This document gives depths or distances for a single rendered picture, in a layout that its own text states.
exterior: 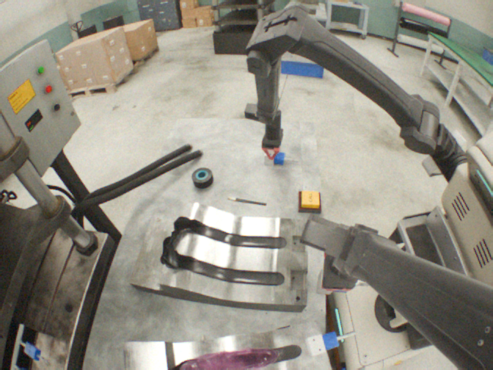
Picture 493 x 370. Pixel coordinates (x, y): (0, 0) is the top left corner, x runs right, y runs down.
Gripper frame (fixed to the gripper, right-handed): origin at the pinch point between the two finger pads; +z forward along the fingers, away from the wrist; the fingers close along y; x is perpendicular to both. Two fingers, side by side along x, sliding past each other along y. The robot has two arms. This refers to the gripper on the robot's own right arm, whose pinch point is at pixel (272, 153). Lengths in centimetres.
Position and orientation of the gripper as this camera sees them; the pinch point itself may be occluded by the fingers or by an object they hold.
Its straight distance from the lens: 100.5
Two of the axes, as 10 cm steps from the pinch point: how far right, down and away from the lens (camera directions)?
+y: -2.7, 7.4, -6.1
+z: 0.6, 6.5, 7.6
